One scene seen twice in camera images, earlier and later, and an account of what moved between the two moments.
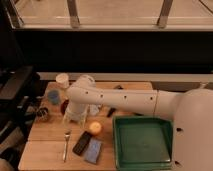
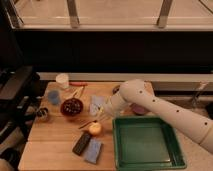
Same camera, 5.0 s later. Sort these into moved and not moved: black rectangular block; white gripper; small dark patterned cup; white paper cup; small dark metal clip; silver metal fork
Moved: silver metal fork; white gripper
Not moved: small dark metal clip; white paper cup; small dark patterned cup; black rectangular block
